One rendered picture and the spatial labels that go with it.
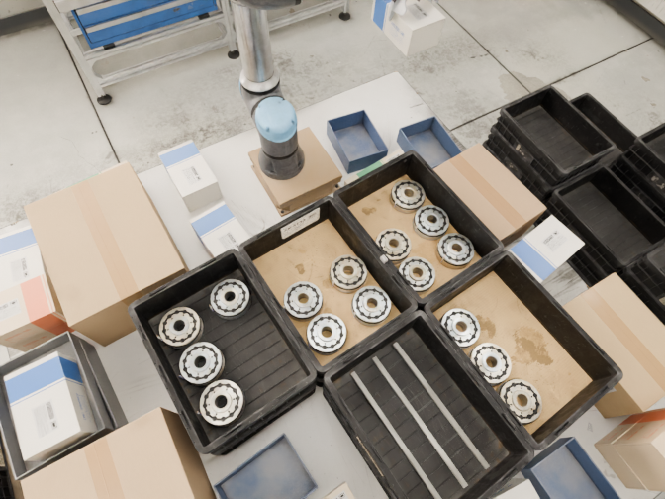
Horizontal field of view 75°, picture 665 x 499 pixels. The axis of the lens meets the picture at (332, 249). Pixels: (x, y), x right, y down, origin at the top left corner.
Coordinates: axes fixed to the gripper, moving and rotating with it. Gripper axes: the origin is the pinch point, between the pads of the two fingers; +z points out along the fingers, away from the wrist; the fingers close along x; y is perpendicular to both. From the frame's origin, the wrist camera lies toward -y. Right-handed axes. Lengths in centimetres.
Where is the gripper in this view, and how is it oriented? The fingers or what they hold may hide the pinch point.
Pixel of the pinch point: (408, 12)
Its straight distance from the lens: 149.8
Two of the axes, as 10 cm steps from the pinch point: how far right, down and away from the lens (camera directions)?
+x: 8.6, -4.3, 2.6
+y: 5.0, 7.9, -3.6
